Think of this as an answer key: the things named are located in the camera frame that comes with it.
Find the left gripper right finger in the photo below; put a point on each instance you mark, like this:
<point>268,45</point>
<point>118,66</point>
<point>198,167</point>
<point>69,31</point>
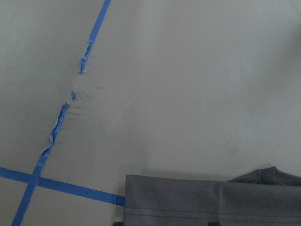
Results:
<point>213,224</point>

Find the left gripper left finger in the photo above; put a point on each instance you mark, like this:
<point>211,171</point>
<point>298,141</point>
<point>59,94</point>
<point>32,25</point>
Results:
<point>118,224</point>

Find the dark brown t-shirt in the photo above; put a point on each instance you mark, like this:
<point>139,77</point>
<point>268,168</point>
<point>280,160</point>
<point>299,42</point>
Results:
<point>264,197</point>

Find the brown paper table cover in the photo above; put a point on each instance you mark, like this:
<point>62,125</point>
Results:
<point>188,89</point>

